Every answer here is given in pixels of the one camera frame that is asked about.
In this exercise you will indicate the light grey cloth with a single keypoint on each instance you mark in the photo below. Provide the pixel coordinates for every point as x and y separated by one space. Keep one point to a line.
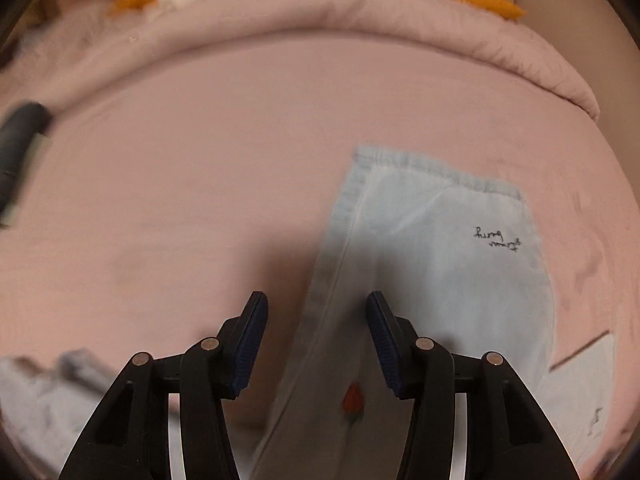
45 400

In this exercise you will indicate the pink bed sheet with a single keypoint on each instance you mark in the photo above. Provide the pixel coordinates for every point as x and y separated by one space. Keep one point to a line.
200 210

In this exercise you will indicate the dark grey folded cloth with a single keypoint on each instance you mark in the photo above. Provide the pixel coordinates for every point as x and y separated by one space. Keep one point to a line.
17 135

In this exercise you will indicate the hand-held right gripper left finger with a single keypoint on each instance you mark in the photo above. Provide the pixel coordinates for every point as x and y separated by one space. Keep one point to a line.
248 350

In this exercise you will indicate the pink comforter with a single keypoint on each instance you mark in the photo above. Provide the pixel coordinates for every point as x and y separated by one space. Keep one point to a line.
310 15

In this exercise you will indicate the light blue denim pants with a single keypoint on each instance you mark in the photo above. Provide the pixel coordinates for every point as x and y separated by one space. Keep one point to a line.
450 270

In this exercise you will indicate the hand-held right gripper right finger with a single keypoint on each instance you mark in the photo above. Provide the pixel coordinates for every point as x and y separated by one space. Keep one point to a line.
382 345

